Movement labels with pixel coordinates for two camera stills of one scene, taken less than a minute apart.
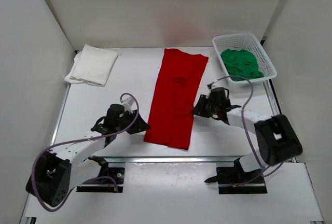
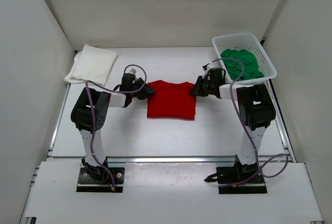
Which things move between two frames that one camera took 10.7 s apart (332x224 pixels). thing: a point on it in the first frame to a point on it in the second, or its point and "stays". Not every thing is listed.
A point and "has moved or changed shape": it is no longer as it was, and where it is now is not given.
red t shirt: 171,119 has moved or changed shape
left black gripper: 139,125 to 147,92
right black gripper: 199,110 to 197,91
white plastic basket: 247,41 stays
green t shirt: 241,63 stays
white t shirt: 92,65 stays
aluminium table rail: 171,159 stays
